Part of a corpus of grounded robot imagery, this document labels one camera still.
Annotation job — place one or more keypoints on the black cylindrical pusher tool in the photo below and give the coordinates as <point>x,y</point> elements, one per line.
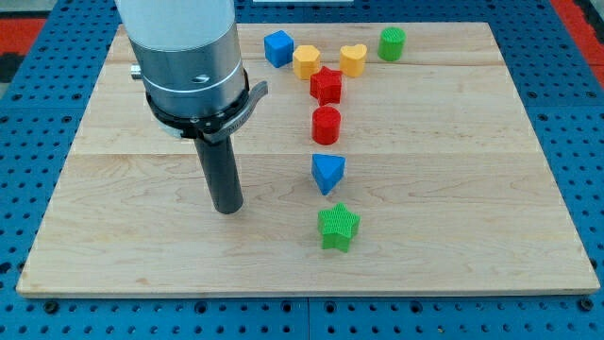
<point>221,174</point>

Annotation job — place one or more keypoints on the red cylinder block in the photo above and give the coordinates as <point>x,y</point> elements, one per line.
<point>326,123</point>

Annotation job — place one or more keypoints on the green star block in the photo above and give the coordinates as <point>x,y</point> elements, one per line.
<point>338,226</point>

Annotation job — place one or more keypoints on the green cylinder block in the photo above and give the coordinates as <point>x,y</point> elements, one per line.
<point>391,43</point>

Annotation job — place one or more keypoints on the yellow hexagon block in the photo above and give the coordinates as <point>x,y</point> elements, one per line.
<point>306,59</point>

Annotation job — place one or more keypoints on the blue cube block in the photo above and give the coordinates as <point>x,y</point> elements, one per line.
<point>278,48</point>

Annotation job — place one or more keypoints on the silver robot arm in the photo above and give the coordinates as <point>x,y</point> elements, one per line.
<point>191,65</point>

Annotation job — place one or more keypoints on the yellow heart block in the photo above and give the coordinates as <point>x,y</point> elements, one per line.
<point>352,59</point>

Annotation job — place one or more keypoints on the blue triangle block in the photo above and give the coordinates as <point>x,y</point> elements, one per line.
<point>327,171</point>

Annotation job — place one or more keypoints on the wooden board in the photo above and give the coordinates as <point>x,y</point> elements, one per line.
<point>442,165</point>

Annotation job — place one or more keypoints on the red star block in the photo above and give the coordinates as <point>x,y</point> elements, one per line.
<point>326,86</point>

